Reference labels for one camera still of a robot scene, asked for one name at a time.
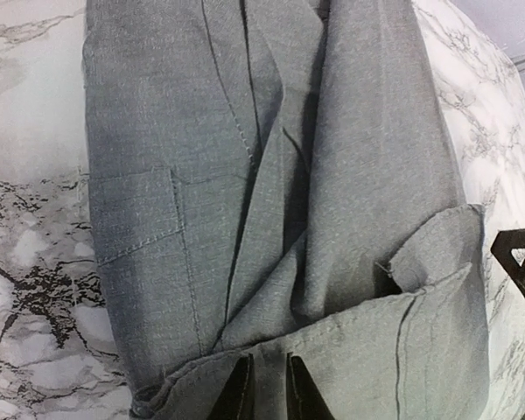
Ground grey long sleeve shirt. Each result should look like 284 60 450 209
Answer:
83 1 489 419

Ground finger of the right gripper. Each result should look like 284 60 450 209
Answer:
491 228 525 298

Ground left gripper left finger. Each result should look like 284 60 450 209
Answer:
207 353 255 420

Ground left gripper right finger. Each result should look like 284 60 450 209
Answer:
285 353 334 420

